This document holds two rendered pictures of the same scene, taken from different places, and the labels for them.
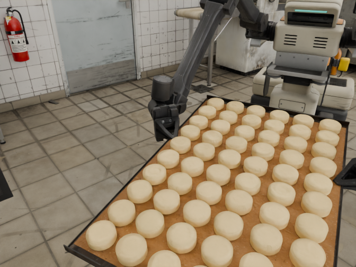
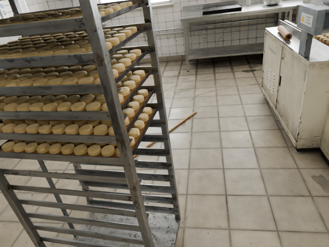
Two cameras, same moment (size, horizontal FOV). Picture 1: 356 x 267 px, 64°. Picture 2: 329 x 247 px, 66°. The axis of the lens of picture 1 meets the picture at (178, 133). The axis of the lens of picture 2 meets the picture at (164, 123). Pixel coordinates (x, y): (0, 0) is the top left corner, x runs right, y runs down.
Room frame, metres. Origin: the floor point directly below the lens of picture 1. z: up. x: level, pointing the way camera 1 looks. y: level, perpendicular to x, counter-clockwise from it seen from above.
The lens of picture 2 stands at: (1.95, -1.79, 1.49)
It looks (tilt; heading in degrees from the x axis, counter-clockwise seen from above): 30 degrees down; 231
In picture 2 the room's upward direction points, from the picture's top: 8 degrees counter-clockwise
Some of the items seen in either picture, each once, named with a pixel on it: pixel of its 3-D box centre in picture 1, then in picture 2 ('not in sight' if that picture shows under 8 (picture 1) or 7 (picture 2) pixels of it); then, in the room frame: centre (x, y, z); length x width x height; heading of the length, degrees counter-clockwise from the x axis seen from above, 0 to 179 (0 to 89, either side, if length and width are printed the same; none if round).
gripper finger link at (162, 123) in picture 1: (170, 134); not in sight; (0.67, 0.02, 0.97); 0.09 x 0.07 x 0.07; 17
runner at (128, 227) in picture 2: not in sight; (83, 219); (1.78, -2.67, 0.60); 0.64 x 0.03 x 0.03; 124
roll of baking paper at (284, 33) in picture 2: not in sight; (284, 32); (-0.63, -2.93, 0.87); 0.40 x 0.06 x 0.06; 36
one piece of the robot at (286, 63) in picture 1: (296, 78); not in sight; (1.28, -0.55, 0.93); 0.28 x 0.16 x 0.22; 62
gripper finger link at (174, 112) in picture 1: (169, 127); not in sight; (0.67, 0.02, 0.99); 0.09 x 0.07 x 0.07; 17
